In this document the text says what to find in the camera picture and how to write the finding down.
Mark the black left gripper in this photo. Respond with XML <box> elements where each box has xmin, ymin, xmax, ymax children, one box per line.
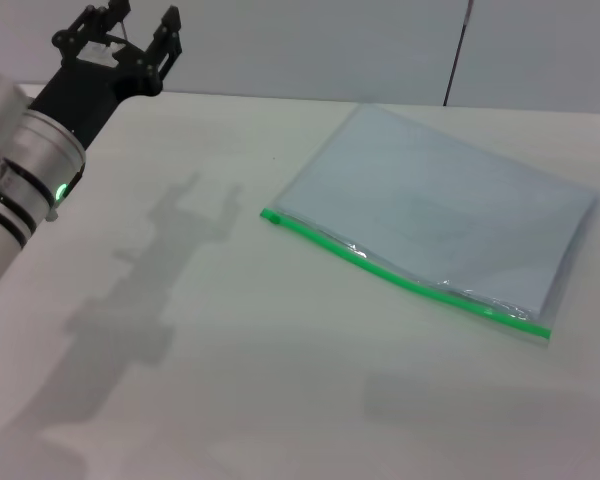
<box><xmin>29</xmin><ymin>0</ymin><xmax>184</xmax><ymax>151</ymax></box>

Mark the clear green-zip document bag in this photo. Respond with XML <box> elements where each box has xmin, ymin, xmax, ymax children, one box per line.
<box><xmin>259</xmin><ymin>103</ymin><xmax>600</xmax><ymax>347</ymax></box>

